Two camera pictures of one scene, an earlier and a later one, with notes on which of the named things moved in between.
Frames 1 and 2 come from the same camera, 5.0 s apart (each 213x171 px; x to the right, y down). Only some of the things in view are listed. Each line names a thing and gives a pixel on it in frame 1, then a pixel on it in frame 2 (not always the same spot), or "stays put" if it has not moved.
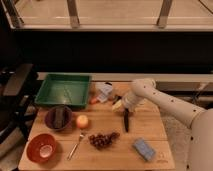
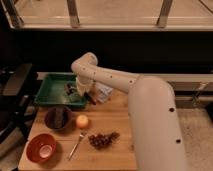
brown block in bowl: (59, 117) stays put
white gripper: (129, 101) -> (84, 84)
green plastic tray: (65, 90) stays put
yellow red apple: (82, 121) stays put
